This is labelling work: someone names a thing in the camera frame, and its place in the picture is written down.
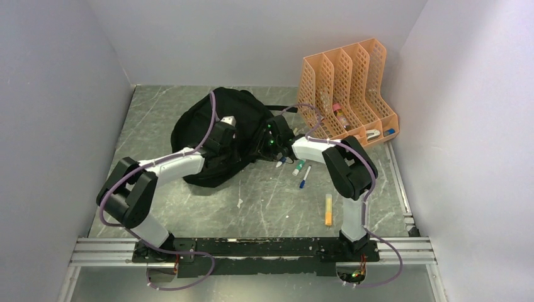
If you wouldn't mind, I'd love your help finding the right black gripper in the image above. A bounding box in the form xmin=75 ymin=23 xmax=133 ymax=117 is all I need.
xmin=249 ymin=129 xmax=281 ymax=161

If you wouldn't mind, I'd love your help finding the black student backpack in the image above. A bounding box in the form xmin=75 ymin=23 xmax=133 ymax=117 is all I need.
xmin=171 ymin=87 xmax=284 ymax=188

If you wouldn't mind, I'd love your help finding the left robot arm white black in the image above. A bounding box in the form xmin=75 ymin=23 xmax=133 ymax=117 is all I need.
xmin=96 ymin=118 xmax=242 ymax=262

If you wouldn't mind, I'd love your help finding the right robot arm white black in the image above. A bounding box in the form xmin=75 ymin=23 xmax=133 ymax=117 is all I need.
xmin=260 ymin=115 xmax=378 ymax=260

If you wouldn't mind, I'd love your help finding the blue white marker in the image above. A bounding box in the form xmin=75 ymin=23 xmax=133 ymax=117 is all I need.
xmin=275 ymin=157 xmax=287 ymax=168

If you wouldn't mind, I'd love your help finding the green capped white marker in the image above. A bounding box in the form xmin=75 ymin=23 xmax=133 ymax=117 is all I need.
xmin=292 ymin=160 xmax=306 ymax=176

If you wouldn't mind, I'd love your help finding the blue capped white pen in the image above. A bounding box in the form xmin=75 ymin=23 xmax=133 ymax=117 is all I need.
xmin=299 ymin=166 xmax=312 ymax=189

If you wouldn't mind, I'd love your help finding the pink capped bottle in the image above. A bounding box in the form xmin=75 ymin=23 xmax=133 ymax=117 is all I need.
xmin=332 ymin=103 xmax=351 ymax=131

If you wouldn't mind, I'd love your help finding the yellow highlighter marker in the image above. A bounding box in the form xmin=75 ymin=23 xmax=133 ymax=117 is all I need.
xmin=324 ymin=194 xmax=332 ymax=227

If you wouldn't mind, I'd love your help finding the orange plastic file organizer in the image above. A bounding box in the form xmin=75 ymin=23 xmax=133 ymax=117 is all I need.
xmin=297 ymin=38 xmax=400 ymax=147

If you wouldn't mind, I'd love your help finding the silver stapler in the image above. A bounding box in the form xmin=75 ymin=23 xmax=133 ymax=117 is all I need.
xmin=366 ymin=129 xmax=381 ymax=142

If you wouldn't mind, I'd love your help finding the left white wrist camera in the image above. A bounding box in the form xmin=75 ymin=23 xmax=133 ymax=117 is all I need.
xmin=220 ymin=116 xmax=236 ymax=126

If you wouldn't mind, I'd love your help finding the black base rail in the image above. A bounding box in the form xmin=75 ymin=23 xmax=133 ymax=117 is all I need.
xmin=131 ymin=236 xmax=380 ymax=278

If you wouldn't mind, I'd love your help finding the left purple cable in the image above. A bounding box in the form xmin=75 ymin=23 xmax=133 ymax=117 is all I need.
xmin=98 ymin=91 xmax=216 ymax=291

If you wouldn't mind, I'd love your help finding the aluminium frame rail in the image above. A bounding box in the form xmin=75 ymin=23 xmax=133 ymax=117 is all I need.
xmin=69 ymin=237 xmax=437 ymax=267

